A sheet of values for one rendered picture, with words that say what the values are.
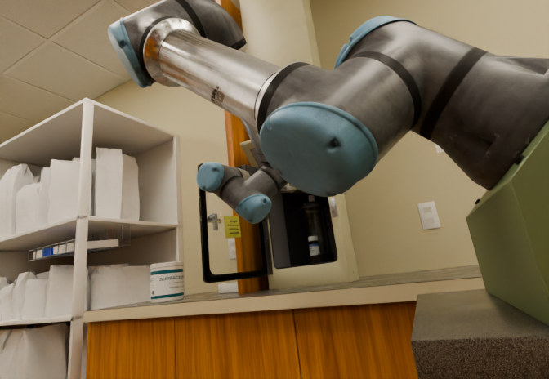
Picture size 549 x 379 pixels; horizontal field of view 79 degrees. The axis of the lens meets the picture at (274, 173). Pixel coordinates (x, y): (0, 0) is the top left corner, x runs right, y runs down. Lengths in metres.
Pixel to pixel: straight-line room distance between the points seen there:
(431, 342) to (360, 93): 0.22
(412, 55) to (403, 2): 1.60
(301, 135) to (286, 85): 0.07
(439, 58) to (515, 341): 0.28
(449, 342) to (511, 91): 0.24
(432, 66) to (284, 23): 1.26
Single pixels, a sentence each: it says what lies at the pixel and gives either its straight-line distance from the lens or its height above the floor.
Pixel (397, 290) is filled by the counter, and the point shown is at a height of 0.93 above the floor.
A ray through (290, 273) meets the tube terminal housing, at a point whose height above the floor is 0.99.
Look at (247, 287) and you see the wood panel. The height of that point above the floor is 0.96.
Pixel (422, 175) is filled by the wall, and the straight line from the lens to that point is 1.63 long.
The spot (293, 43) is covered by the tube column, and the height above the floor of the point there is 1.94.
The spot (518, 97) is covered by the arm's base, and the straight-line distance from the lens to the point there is 0.40.
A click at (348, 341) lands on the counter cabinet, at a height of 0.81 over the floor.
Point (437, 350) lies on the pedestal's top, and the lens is 0.28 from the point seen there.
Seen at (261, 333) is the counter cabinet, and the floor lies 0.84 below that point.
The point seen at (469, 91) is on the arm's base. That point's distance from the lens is 0.41.
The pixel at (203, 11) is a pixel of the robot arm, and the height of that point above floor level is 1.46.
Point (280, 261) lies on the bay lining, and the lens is 1.37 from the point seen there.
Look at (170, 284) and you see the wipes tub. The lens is 1.47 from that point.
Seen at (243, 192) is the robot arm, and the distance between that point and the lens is 0.79.
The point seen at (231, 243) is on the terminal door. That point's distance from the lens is 1.20.
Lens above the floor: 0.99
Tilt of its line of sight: 17 degrees up
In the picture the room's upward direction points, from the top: 7 degrees counter-clockwise
